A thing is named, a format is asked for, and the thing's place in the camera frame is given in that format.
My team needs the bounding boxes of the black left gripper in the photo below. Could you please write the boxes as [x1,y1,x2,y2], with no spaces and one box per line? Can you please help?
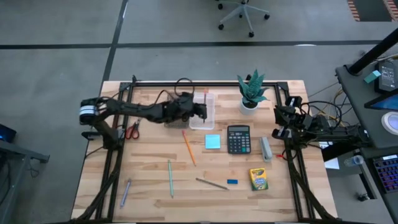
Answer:
[164,91,208,124]

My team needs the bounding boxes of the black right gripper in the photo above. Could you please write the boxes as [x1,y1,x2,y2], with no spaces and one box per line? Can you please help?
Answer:
[272,96,313,140]

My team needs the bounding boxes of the light blue sticky note pad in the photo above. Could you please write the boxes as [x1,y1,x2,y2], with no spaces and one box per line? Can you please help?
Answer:
[205,134,221,150]

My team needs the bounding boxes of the orange pencil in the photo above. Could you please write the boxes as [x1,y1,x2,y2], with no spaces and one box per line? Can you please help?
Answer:
[182,129,197,167]

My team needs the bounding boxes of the yellow green crayon box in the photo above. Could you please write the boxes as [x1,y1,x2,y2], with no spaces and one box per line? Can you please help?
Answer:
[248,167,269,192]

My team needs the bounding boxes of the dark grey pencil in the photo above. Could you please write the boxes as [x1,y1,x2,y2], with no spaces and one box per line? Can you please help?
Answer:
[195,177,230,191]

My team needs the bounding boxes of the light green pencil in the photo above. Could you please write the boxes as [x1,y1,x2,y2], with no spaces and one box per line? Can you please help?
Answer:
[167,159,174,199]

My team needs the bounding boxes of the pale blue pen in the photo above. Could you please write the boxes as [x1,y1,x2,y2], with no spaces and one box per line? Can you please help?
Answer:
[119,178,132,208]

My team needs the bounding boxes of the clear plastic pencil box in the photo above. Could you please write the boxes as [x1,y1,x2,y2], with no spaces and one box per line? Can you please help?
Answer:
[188,92,216,131]

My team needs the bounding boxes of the grey stapler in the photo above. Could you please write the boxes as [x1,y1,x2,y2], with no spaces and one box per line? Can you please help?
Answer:
[259,136,274,164]

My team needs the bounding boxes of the white plant pot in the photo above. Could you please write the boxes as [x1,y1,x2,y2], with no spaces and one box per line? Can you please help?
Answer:
[238,98,259,116]

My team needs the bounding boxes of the green succulent plant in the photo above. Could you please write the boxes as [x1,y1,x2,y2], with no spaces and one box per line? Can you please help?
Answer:
[236,68,270,109]

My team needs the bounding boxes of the black desk calculator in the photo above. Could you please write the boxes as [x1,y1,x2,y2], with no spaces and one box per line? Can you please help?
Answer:
[226,124,252,155]

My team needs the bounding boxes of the white paper sheet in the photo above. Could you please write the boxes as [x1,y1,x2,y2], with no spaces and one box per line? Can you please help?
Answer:
[323,157,341,170]

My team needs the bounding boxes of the dark grey side desk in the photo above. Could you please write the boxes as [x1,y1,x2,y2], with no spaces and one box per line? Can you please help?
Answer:
[335,58,398,150]

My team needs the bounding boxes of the clear water bottle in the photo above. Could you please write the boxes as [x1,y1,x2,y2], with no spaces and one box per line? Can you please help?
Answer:
[343,154,364,168]

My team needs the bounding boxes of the small teal box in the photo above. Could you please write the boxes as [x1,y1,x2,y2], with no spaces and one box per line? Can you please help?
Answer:
[363,70,382,84]

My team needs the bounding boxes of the tablet with blue screen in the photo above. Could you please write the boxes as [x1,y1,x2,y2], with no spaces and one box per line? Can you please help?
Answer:
[364,93,398,111]

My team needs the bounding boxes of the grey wheeled office chair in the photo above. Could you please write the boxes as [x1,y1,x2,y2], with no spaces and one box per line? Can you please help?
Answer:
[216,0,271,39]

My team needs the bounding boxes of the white round device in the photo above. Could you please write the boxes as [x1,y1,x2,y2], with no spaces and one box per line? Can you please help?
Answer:
[381,111,398,136]

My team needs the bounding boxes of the black power adapter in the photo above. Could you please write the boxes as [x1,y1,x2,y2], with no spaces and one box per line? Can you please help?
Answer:
[374,60,398,93]

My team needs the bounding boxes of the thick black pole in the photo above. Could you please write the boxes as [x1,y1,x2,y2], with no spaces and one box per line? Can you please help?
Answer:
[347,27,398,76]

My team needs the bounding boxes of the keyboard with coloured keys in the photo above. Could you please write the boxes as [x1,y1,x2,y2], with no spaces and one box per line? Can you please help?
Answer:
[372,154,398,194]

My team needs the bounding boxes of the black mat with striped border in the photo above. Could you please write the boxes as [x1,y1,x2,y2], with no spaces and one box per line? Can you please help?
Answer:
[346,0,398,22]

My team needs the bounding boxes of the grey metal side table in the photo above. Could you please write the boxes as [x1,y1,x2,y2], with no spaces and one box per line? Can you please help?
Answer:
[0,138,50,224]

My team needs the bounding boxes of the black device with blue light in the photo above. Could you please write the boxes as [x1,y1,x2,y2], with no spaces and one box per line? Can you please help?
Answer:
[0,123,17,144]

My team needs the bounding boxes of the red cable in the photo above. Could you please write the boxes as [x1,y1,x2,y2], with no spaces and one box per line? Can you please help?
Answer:
[275,148,289,161]

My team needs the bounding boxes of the black aluminium table frame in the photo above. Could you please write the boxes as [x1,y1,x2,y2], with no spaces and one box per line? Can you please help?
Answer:
[70,74,340,224]

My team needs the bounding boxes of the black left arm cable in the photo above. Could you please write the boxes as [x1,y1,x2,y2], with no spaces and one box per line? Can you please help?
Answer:
[173,77,196,98]

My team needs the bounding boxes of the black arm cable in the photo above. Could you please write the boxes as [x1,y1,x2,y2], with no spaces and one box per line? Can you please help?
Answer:
[173,77,196,98]
[297,99,343,129]

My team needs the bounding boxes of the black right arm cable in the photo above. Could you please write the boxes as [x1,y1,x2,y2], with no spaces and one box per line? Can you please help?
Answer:
[297,99,343,129]

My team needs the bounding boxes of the red handled scissors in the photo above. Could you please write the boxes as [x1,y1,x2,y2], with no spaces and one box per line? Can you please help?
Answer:
[125,119,141,140]

